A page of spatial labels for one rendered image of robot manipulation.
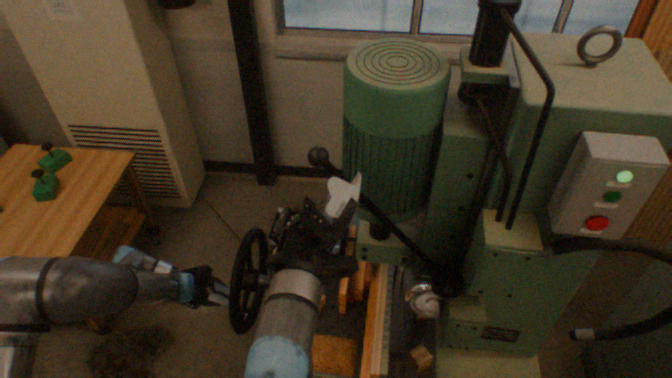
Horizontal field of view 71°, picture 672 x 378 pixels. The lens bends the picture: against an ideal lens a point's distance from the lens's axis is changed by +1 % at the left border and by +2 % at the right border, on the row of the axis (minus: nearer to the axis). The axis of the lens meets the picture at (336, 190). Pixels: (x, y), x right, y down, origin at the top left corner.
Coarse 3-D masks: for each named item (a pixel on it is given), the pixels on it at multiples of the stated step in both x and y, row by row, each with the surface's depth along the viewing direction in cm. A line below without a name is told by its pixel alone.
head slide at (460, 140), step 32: (448, 96) 83; (448, 128) 77; (480, 128) 77; (448, 160) 79; (480, 160) 78; (448, 192) 85; (416, 224) 112; (448, 224) 91; (416, 256) 102; (448, 256) 97
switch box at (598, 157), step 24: (576, 144) 68; (600, 144) 64; (624, 144) 64; (648, 144) 64; (576, 168) 67; (600, 168) 63; (624, 168) 63; (648, 168) 62; (576, 192) 67; (600, 192) 66; (624, 192) 66; (648, 192) 65; (552, 216) 75; (576, 216) 70; (624, 216) 69
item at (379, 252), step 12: (360, 228) 107; (408, 228) 107; (360, 240) 105; (372, 240) 105; (384, 240) 105; (396, 240) 105; (360, 252) 107; (372, 252) 106; (384, 252) 105; (396, 252) 105; (408, 252) 104; (396, 264) 108; (408, 264) 107
